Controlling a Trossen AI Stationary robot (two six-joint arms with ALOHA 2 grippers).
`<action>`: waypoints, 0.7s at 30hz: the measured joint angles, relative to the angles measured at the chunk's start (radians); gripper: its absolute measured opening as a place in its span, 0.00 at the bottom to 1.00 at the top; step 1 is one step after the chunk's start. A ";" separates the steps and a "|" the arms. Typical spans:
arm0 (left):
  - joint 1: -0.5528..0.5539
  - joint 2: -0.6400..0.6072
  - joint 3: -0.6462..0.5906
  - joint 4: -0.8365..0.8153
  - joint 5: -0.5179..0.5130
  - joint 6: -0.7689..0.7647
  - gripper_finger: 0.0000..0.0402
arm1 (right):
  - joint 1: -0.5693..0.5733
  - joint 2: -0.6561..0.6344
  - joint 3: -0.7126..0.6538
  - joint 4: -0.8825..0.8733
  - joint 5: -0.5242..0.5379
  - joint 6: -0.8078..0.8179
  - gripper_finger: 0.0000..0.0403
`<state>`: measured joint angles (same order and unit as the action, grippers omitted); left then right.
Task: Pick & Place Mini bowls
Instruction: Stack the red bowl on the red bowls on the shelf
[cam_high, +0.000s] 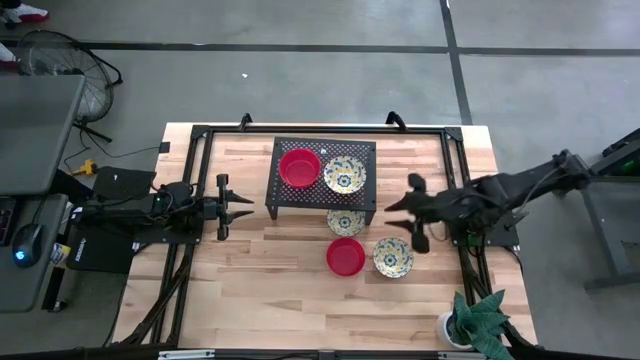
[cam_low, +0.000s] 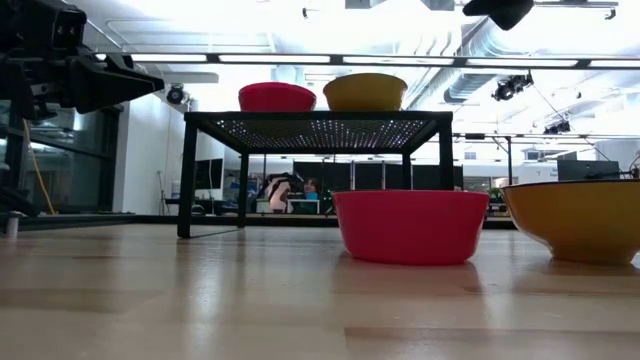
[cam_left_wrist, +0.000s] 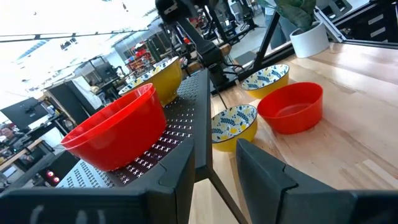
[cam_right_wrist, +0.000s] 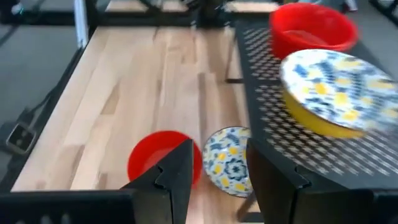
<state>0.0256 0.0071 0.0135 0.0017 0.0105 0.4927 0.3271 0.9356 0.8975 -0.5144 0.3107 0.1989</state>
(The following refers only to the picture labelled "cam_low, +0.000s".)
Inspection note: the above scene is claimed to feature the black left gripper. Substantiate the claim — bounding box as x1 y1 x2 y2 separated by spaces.
0 52 166 121

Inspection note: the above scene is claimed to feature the red plastic mini bowl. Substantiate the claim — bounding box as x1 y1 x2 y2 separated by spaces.
237 81 318 112
332 189 491 266

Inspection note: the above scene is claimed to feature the yellow floral patterned bowl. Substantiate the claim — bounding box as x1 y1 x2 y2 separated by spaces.
500 179 640 266
322 72 409 112

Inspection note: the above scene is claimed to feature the dark background desk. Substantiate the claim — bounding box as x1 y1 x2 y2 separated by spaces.
163 197 241 216

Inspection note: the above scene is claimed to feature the black perforated metal shelf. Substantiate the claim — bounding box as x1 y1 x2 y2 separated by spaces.
177 110 455 239

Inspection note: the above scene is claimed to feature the white framed screen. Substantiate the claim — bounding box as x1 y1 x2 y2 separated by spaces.
287 198 321 216

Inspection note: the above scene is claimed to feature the overhead light bar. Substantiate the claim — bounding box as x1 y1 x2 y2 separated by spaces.
94 51 640 70

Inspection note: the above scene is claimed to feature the person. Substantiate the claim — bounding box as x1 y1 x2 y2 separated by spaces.
301 177 322 201

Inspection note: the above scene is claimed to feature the black partition panel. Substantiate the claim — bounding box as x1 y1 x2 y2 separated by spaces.
292 160 464 192

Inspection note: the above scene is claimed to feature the black desk monitor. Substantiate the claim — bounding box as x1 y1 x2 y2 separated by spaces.
557 159 622 182

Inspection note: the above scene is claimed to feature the black round ceiling camera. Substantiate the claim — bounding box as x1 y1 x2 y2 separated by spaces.
166 83 190 106

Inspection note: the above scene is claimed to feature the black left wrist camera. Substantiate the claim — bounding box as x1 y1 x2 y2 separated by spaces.
49 7 89 51

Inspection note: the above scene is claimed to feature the yellow hose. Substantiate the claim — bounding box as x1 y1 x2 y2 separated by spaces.
22 118 57 216

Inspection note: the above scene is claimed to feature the black wall screen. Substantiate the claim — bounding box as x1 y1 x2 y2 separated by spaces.
194 158 225 191

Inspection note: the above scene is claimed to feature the black table edge rail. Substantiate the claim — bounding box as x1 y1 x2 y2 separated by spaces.
0 213 519 232

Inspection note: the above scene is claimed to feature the white cylindrical post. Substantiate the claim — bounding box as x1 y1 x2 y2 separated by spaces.
4 211 22 239

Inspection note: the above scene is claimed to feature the silver ventilation duct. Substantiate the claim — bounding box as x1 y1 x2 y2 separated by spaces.
442 29 511 105

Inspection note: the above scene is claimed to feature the black mounted camera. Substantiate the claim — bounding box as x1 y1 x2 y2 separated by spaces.
491 71 535 102
543 119 572 136

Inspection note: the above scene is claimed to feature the black background station frame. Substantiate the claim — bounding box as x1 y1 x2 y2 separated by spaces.
452 132 640 187

